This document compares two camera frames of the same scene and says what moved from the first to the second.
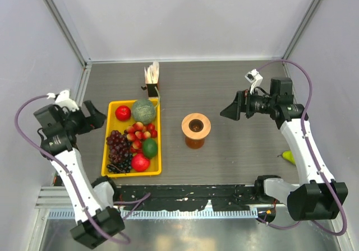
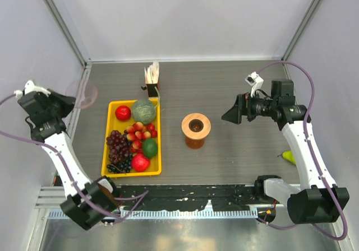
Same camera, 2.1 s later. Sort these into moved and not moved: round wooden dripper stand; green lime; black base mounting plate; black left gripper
Moved: black left gripper
Not moved: round wooden dripper stand; green lime; black base mounting plate
